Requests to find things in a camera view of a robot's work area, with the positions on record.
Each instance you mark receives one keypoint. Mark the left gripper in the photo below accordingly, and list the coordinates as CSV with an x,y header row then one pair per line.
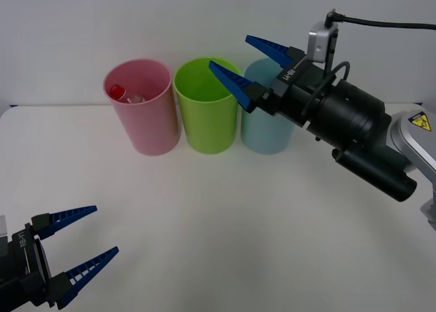
x,y
24,267

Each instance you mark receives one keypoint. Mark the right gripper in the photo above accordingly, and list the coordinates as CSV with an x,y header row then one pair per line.
x,y
296,90

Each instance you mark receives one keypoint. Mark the clear bottle with red cap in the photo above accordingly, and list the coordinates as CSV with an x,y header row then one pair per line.
x,y
116,91

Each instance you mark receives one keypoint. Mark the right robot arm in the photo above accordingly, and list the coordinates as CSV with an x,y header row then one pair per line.
x,y
354,111

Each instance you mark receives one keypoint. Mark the pale blue plastic bin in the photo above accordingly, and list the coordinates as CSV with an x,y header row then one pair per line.
x,y
262,135

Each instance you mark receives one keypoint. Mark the green plastic bin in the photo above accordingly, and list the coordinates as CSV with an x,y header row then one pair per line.
x,y
209,128

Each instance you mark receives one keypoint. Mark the pink plastic bin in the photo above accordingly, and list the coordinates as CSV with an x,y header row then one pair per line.
x,y
150,128

